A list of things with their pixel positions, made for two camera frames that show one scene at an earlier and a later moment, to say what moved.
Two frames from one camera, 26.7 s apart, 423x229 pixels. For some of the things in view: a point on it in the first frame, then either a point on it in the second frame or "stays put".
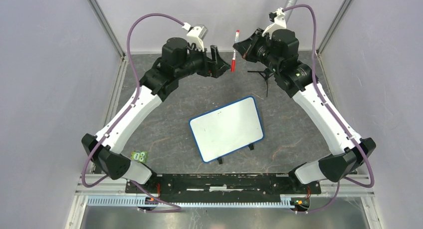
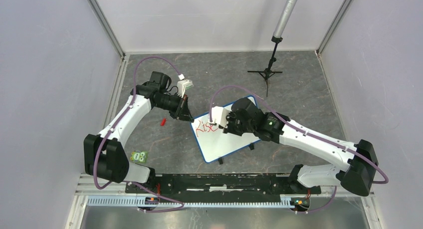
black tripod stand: (266, 74) stays put
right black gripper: (245, 46) → (229, 129)
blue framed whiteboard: (224, 130) stays put
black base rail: (225, 186) stays put
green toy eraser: (140, 156) stays put
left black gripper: (217, 67) → (184, 114)
